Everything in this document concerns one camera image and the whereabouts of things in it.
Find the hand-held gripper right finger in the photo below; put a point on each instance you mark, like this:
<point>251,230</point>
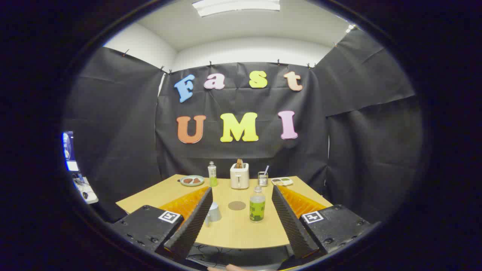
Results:
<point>290,226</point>

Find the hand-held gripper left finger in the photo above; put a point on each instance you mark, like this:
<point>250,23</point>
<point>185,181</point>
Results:
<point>194,226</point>

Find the pale blue cup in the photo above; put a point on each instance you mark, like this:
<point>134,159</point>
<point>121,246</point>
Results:
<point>215,213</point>

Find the green label juice bottle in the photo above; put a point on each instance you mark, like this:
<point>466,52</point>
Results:
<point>257,210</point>

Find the round brown coaster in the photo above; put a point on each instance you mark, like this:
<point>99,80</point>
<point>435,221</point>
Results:
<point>237,205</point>

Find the tall white label bottle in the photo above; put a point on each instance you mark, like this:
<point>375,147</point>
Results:
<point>212,175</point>

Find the pale green plate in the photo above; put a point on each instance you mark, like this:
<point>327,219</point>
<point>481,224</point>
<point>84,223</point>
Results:
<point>192,184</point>

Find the white divided tray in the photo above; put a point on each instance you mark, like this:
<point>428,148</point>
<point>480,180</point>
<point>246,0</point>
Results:
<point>282,181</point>

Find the wooden table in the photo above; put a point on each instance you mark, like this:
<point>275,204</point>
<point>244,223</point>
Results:
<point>241,233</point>

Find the cream toaster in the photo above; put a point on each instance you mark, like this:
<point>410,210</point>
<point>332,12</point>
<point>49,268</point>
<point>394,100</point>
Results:
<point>239,177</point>

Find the brown toast slice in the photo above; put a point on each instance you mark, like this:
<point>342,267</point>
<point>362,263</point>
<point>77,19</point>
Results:
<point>239,163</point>

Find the white side desk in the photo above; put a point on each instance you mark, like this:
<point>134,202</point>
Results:
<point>86,190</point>

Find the black backdrop cloth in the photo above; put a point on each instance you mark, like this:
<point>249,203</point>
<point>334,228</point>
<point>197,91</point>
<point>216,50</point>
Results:
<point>113,131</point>

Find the computer monitor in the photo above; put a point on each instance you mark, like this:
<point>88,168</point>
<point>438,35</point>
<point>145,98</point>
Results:
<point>68,150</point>

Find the ceiling light panel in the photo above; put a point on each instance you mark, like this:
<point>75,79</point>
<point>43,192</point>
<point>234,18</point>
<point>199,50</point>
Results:
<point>235,6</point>

